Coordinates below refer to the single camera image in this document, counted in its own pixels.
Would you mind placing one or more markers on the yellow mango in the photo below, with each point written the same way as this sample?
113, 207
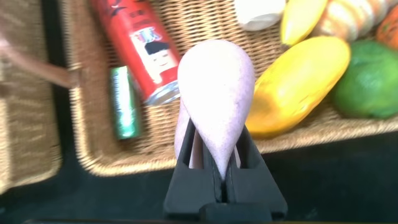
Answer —
295, 84

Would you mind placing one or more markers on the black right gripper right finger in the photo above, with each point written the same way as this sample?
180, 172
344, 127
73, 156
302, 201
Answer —
255, 186

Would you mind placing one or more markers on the yellow banana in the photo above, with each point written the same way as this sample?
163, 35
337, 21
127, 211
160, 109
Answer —
301, 18

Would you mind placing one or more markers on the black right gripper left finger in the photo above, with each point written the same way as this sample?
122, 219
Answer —
183, 186

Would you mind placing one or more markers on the orange fruit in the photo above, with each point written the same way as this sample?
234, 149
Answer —
390, 29

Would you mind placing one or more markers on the striped tan bread roll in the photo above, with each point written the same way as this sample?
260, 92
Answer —
351, 15

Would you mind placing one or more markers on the green lime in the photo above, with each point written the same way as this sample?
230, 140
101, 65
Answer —
370, 81

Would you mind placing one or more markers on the red cola can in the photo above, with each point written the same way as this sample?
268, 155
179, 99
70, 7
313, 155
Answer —
133, 37

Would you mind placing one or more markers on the white milk bottle green label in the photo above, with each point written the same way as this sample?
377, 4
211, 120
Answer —
258, 14

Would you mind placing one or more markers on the pale purple round bun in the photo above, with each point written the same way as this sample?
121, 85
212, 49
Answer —
217, 93

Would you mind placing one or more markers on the green small tube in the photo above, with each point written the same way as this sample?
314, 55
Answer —
124, 102

